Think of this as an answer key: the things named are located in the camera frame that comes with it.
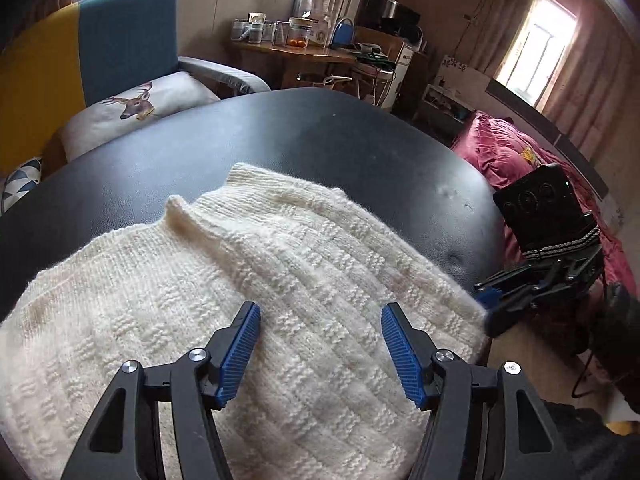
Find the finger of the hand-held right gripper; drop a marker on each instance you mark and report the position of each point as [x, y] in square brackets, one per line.
[520, 310]
[505, 284]

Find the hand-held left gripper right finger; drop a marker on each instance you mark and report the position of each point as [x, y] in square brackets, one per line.
[402, 355]

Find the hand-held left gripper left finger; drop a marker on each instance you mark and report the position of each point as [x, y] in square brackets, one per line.
[240, 355]

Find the cream knit sweater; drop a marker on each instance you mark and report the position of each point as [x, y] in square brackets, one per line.
[300, 270]

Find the person's right forearm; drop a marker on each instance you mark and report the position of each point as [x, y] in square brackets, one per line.
[617, 325]

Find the red bedding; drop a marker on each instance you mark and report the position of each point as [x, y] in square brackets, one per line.
[505, 150]

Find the pink curtain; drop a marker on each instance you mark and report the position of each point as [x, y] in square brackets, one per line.
[595, 75]

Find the white low shelf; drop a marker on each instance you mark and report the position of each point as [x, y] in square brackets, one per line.
[440, 105]

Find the person's dark clothing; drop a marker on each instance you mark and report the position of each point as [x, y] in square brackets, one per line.
[590, 445]

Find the white cabinet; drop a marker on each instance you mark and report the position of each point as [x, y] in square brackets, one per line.
[404, 67]

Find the metal stool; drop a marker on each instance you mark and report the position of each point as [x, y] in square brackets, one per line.
[325, 79]

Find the black flat screen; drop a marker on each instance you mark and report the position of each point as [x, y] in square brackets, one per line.
[380, 7]

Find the blue chair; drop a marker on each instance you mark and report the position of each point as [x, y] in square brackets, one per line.
[344, 35]

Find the deer print pillow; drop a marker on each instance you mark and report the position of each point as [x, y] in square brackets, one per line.
[180, 95]

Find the triangle print pillow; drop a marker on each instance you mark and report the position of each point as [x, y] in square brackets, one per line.
[22, 180]

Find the large clear jar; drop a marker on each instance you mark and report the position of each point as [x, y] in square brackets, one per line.
[320, 30]

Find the wooden desk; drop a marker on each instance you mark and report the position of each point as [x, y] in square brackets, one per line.
[300, 55]

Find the small glass jar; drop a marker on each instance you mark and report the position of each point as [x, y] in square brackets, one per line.
[238, 31]
[256, 34]

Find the grey yellow blue sofa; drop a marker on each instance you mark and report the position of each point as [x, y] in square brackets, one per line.
[125, 35]

